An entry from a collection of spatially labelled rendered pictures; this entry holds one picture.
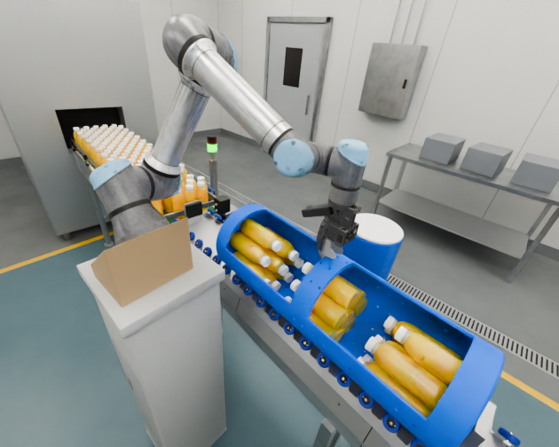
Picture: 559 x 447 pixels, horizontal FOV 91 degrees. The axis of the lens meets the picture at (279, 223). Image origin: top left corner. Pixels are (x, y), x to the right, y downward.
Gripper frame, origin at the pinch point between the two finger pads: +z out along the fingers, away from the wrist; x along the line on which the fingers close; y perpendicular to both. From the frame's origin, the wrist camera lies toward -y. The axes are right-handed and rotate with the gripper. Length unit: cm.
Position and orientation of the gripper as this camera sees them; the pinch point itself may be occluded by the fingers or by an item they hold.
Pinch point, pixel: (323, 254)
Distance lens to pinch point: 86.3
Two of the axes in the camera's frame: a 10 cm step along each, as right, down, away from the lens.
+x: 7.2, -3.2, 6.2
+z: -0.9, 8.4, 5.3
